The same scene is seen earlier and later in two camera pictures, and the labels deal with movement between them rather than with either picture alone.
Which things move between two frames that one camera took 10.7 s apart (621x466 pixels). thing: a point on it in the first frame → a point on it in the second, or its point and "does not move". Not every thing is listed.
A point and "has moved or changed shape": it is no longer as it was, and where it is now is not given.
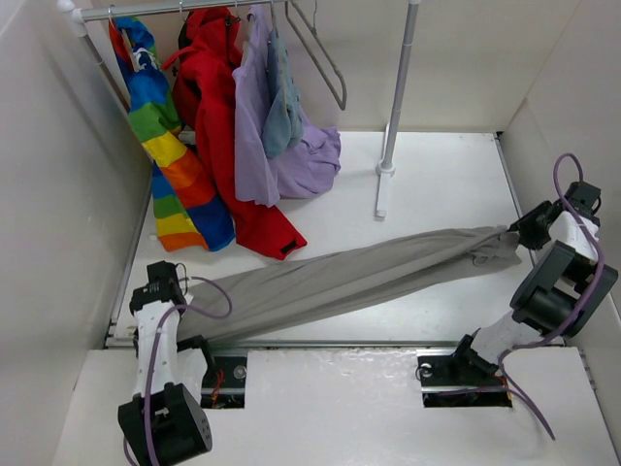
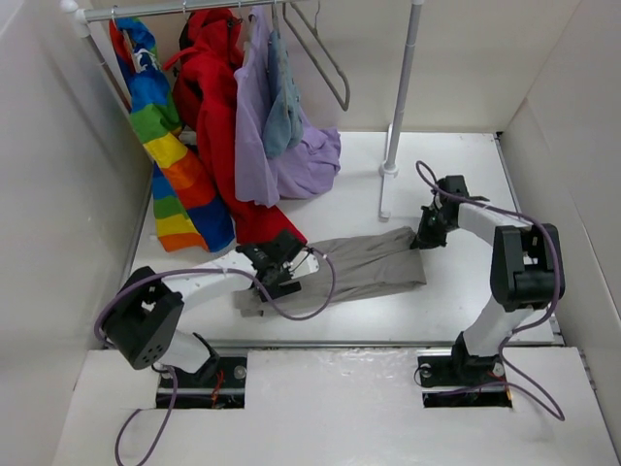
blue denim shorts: [283, 123] does not move
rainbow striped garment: [190, 213] does not move
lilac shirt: [307, 167] does not move
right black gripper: [530, 239] → [426, 239]
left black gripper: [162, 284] → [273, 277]
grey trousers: [314, 283] has moved or changed shape
